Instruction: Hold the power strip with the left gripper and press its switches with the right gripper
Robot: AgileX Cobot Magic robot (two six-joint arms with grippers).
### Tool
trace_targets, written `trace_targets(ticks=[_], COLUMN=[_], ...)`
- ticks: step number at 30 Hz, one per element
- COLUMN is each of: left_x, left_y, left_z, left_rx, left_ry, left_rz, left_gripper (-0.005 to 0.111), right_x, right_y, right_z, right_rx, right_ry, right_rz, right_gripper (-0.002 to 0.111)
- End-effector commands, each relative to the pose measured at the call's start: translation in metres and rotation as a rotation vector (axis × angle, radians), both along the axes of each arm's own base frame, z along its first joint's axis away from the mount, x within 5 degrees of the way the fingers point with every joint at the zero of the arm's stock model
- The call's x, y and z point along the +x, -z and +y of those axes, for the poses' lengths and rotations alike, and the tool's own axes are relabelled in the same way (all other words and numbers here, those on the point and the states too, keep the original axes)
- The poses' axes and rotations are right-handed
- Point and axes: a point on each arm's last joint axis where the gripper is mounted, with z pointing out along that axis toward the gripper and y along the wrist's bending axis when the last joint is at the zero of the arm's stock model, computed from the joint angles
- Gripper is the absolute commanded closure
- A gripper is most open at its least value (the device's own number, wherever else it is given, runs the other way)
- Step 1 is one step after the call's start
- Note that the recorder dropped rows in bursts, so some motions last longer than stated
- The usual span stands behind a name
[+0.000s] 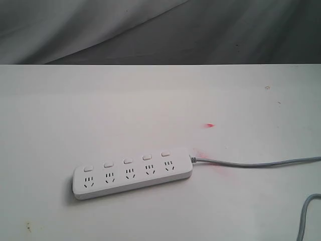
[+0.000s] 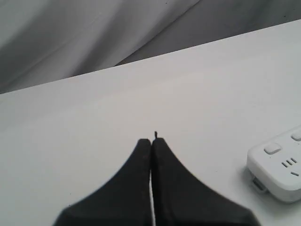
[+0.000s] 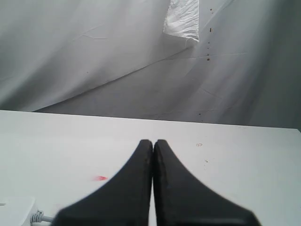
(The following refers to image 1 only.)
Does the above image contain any white five-outlet power strip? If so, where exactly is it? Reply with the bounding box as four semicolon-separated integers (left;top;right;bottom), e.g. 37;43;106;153
72;148;194;200

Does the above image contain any grey backdrop cloth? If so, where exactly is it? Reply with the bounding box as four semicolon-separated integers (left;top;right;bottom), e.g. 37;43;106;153
1;1;320;65

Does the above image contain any grey power cable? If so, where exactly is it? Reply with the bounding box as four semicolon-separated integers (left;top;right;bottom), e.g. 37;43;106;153
190;156;321;241

